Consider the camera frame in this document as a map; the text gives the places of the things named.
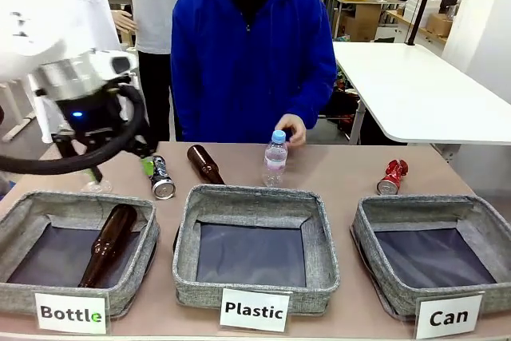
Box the white table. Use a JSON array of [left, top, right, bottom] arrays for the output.
[[331, 41, 511, 146]]

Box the person's right forearm blue sleeve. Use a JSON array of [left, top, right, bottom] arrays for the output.
[[170, 69, 200, 142]]

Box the black corrugated cable hose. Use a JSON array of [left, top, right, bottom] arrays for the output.
[[0, 84, 151, 176]]

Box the large cardboard box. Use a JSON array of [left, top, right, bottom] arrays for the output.
[[343, 4, 384, 42]]

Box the small cardboard box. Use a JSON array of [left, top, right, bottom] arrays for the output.
[[426, 12, 454, 38]]

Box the white Can label sign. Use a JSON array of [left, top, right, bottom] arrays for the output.
[[414, 293, 485, 340]]

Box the wooden stick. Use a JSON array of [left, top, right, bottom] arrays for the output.
[[2, 115, 38, 142]]

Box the white Plastic label sign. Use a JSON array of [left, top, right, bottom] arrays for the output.
[[219, 287, 291, 333]]

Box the person's left hand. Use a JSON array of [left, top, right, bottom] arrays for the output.
[[274, 113, 307, 147]]

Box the brown glass bottle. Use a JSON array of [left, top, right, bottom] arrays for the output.
[[77, 204, 139, 289], [186, 144, 227, 186]]

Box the grey fabric basket for bottles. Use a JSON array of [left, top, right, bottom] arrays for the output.
[[0, 191, 160, 318]]

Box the grey fabric basket for plastic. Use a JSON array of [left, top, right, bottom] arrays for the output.
[[172, 184, 342, 316]]

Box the person's left forearm blue sleeve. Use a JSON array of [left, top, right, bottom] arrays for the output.
[[297, 73, 339, 138]]

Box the person in blue hoodie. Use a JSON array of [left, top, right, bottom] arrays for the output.
[[170, 0, 339, 145]]

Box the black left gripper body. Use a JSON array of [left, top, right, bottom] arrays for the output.
[[53, 85, 131, 147]]

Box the white Bottle label sign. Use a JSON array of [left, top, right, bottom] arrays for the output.
[[34, 291, 109, 335]]

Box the grey fabric basket for cans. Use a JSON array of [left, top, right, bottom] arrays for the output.
[[350, 195, 511, 320]]

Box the black stand pole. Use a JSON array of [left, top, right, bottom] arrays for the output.
[[406, 0, 440, 46]]

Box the red crushed can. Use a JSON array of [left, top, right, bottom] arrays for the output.
[[376, 159, 410, 196]]

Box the small water bottle blue cap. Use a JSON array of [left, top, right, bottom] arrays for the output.
[[261, 129, 289, 188]]

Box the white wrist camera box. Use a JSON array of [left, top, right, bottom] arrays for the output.
[[92, 49, 140, 78]]

